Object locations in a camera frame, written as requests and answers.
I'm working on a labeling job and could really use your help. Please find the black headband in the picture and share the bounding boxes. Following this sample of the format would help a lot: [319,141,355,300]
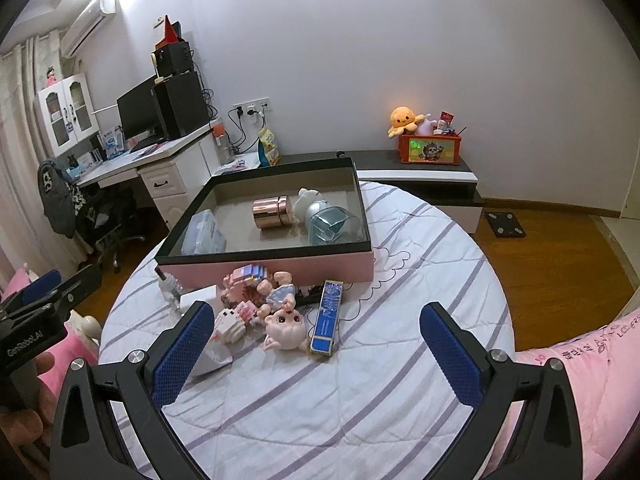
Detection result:
[295,285,327,306]

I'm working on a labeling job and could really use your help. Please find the black and white low cabinet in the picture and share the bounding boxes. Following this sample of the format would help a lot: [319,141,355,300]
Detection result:
[215,150,485,233]

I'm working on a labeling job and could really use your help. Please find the black speaker box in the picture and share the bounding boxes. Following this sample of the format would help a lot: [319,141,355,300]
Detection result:
[152,41,195,78]

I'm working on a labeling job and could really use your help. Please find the clear plastic case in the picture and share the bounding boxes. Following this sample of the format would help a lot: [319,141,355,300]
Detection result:
[181,210,227,256]

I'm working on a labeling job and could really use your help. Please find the teal glass container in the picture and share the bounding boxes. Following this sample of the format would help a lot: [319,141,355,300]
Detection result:
[307,206,365,247]

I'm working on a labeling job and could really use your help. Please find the white building block toy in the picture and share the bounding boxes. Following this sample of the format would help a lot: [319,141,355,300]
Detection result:
[212,300,258,343]

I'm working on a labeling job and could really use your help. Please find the rose gold canister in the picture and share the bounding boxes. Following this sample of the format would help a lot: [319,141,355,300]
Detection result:
[251,195,292,231]

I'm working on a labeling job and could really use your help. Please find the blue and white box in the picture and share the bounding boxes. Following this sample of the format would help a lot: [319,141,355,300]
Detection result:
[97,127,125,158]

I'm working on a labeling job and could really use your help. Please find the white plastic container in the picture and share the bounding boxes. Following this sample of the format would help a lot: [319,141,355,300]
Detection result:
[192,344,234,379]

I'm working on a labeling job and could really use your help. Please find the black office chair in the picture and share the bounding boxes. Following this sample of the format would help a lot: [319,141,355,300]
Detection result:
[75,192,146,273]

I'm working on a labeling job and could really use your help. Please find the white striped bed cover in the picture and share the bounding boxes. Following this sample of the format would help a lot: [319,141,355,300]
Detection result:
[97,180,516,480]

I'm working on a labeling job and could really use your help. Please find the pink quilt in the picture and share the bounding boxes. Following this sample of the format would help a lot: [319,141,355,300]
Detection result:
[492,300,640,480]

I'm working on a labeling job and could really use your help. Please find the blue rectangular box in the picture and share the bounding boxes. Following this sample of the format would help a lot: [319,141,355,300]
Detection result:
[308,279,345,356]

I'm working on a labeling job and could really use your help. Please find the person's left hand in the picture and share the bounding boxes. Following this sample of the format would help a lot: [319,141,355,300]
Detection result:
[0,352,57,466]

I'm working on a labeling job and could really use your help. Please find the papers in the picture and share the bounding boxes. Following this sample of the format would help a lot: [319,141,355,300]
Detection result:
[215,156,261,176]

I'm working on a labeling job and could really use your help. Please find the white desk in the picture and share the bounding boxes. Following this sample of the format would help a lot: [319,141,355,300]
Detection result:
[75,122,221,226]

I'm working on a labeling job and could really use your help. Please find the white glass-door cabinet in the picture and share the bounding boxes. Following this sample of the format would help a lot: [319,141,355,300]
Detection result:
[34,74,101,158]

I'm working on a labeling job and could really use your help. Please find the red triangular box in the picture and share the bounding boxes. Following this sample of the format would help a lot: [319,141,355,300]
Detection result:
[155,14,182,50]

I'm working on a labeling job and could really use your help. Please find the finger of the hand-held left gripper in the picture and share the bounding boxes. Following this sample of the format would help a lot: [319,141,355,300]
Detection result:
[0,269,62,311]
[10,263,103,321]

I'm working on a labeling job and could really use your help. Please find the orange printed storage bin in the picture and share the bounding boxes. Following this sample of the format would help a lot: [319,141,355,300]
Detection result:
[398,132,463,167]

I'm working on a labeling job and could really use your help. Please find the white bedpost knob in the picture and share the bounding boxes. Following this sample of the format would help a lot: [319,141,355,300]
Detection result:
[81,315,104,342]

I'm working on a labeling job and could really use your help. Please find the black bathroom scale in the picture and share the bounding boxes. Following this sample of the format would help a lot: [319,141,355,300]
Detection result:
[484,210,528,239]

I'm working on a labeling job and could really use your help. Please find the beige curtain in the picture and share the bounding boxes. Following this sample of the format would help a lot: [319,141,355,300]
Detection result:
[0,30,66,281]

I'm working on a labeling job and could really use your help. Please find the small glass bottle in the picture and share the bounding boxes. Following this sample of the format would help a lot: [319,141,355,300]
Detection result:
[155,266,186,313]

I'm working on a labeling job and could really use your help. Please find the small white box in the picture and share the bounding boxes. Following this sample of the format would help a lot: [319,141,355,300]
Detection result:
[180,285,219,311]

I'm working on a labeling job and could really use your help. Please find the pink pillow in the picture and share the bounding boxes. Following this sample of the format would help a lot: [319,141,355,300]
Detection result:
[0,266,101,411]

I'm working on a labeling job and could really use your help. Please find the white bear figurine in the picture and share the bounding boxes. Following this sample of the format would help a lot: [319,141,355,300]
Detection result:
[292,187,328,225]

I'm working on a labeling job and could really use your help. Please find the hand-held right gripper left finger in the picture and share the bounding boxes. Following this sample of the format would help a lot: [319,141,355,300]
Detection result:
[49,301,216,480]

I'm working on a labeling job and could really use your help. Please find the orange octopus plush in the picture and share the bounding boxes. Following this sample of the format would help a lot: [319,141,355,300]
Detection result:
[387,106,432,139]

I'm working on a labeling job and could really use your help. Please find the white air conditioner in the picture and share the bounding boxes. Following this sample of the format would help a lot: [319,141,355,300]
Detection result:
[60,0,118,58]

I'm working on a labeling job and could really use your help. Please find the yellow blue snack bag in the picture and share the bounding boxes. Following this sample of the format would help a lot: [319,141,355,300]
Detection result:
[257,126,282,167]

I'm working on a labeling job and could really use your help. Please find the pink storage box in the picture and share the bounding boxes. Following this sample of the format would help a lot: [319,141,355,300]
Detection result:
[154,156,375,291]

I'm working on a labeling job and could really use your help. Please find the black computer tower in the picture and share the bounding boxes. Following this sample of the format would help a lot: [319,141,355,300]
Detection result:
[154,70,211,140]

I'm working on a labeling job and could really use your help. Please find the black power cable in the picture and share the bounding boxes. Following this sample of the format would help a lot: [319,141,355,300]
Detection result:
[226,107,266,157]

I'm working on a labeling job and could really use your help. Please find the orange-capped bottle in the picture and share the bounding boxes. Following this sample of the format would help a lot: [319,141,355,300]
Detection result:
[210,119,228,161]

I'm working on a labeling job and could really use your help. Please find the white wall outlet strip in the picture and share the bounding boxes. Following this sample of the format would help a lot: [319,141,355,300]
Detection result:
[232,97,272,117]

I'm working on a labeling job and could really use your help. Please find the black computer monitor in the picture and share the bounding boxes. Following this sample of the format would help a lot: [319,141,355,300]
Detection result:
[116,74,166,142]

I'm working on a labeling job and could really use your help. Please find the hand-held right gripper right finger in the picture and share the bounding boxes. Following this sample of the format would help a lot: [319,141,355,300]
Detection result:
[419,302,586,480]

